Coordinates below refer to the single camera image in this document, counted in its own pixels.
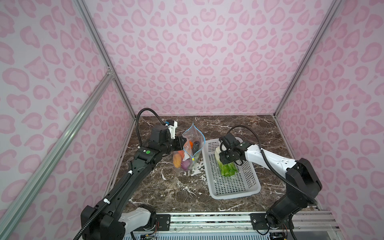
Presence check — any brown toy potato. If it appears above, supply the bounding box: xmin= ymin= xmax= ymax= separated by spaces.
xmin=184 ymin=141 xmax=193 ymax=153

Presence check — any green white toy cabbage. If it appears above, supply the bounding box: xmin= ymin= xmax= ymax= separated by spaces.
xmin=215 ymin=147 xmax=238 ymax=177

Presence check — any yellow toy potato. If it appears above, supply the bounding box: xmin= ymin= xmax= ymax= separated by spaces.
xmin=173 ymin=153 xmax=183 ymax=168

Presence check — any clear zip top bag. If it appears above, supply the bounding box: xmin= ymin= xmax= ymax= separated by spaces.
xmin=173 ymin=123 xmax=206 ymax=172

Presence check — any purple toy onion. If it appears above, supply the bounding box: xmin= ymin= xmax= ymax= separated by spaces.
xmin=181 ymin=159 xmax=193 ymax=171

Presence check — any orange toy tomato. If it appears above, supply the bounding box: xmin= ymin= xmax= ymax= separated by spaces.
xmin=178 ymin=151 xmax=185 ymax=160

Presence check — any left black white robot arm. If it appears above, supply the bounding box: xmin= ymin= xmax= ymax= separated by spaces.
xmin=74 ymin=120 xmax=187 ymax=240

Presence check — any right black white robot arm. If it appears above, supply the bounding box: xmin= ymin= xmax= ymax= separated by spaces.
xmin=218 ymin=133 xmax=323 ymax=229

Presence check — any white plastic basket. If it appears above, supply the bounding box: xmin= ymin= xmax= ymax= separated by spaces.
xmin=202 ymin=139 xmax=261 ymax=200

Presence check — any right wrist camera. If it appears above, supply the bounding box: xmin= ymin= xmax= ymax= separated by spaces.
xmin=219 ymin=133 xmax=240 ymax=152

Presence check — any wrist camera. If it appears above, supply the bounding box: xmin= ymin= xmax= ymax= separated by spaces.
xmin=165 ymin=120 xmax=178 ymax=140
xmin=219 ymin=133 xmax=240 ymax=152

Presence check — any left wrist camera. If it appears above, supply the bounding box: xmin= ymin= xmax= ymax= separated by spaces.
xmin=165 ymin=120 xmax=178 ymax=140

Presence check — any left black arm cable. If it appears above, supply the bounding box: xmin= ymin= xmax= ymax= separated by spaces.
xmin=135 ymin=107 xmax=165 ymax=148

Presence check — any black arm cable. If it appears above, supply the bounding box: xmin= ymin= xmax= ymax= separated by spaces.
xmin=135 ymin=107 xmax=165 ymax=148
xmin=226 ymin=125 xmax=318 ymax=205

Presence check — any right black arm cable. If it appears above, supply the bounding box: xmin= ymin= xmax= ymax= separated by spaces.
xmin=226 ymin=125 xmax=318 ymax=205

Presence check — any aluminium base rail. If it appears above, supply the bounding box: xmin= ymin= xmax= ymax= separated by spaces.
xmin=80 ymin=211 xmax=344 ymax=240

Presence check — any aluminium frame strut left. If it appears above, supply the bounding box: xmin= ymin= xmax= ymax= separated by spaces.
xmin=1 ymin=73 xmax=115 ymax=240

